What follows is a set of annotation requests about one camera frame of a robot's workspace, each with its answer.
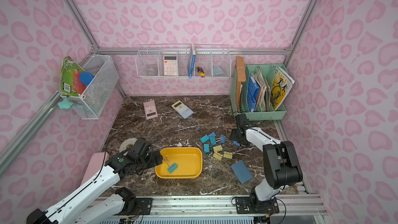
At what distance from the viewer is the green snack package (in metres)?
0.68

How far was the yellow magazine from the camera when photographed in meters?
0.95

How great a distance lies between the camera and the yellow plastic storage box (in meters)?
0.82

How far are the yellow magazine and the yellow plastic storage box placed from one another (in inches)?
23.9
